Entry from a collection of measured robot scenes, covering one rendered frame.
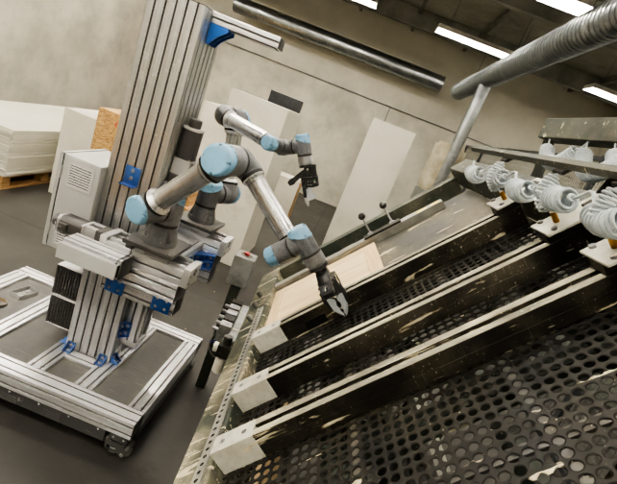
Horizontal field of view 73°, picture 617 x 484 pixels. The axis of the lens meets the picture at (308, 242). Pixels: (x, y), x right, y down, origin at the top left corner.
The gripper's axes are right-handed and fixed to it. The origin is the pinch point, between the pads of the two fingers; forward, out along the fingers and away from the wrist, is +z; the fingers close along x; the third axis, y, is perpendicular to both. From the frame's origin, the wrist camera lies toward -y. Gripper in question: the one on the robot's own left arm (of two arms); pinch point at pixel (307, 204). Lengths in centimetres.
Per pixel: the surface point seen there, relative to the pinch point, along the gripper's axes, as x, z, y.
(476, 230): -67, 6, 69
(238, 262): 2, 30, -43
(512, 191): -86, -9, 75
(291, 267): 11.0, 37.3, -15.2
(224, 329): -44, 49, -38
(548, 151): 7, -13, 120
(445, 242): -67, 9, 59
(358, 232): 14.0, 21.2, 24.9
